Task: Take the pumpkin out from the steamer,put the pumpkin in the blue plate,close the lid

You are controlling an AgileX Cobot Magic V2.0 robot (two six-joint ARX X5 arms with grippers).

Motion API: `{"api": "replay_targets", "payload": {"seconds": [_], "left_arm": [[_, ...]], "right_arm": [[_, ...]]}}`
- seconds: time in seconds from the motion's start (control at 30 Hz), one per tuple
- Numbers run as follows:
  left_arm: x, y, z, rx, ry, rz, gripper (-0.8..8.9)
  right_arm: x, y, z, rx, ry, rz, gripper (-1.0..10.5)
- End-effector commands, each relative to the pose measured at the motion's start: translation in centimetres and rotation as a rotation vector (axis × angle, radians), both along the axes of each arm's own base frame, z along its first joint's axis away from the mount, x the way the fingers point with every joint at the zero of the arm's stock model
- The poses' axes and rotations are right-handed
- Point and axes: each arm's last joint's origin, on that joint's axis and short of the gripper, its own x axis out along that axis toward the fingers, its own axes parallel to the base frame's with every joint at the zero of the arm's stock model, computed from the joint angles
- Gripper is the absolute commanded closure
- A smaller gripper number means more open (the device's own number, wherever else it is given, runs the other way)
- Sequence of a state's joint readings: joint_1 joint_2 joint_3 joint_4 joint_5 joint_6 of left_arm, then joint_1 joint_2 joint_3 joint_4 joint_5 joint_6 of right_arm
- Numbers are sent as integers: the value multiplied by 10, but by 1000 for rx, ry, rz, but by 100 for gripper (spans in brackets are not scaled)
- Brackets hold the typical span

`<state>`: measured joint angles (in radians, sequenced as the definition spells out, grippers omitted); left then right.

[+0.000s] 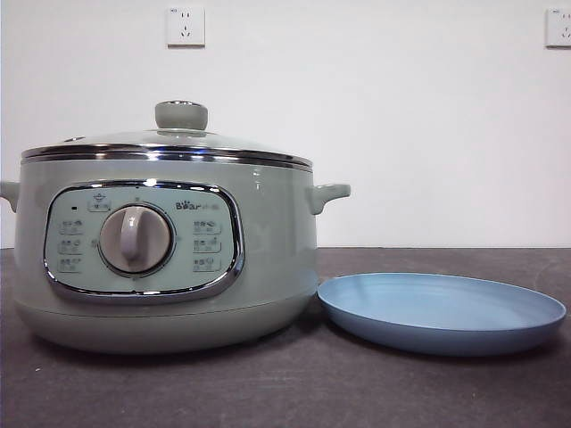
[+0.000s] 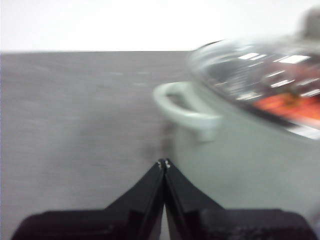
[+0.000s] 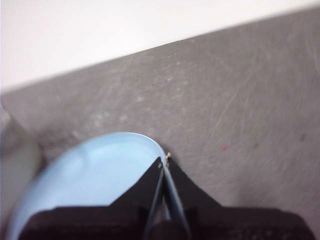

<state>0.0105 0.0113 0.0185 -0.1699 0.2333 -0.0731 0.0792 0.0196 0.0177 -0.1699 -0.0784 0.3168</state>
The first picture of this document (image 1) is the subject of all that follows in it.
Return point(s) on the pale green electric steamer pot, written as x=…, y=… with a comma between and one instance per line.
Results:
x=276, y=249

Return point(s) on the blue plate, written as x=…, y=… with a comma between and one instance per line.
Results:
x=428, y=312

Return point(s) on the white wall socket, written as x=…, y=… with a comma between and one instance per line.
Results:
x=560, y=27
x=186, y=27

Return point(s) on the glass lid with green knob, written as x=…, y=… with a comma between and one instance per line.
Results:
x=180, y=115

